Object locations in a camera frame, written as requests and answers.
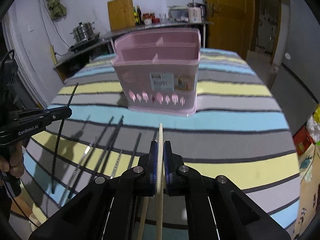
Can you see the yellow wooden door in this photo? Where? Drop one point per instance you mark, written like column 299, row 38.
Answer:
column 230, row 25

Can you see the striped tablecloth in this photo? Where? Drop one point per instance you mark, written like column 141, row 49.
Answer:
column 238, row 130

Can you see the stainless steel steamer pot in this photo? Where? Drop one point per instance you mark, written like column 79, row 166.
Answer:
column 84, row 31

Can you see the induction cooker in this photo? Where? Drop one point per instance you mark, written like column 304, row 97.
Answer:
column 78, row 46

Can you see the wooden cutting board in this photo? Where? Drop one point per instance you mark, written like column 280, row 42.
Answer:
column 121, row 15

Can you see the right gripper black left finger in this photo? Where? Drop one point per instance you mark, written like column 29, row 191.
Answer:
column 141, row 180

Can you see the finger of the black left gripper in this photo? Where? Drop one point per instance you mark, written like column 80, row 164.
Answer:
column 55, row 114

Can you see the dark sauce bottle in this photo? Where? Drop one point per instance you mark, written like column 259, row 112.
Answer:
column 139, row 14

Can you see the pink plastic utensil holder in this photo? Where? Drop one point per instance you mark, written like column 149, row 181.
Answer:
column 158, row 68

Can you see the left hand of person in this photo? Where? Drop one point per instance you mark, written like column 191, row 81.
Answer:
column 15, row 166

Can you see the light wooden chopstick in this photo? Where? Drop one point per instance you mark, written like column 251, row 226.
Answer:
column 160, row 187
column 143, row 218

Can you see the silver metal chopstick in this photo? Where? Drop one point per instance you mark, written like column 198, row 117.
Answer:
column 80, row 162
column 116, row 164

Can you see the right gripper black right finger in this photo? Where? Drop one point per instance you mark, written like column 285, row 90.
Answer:
column 180, row 179

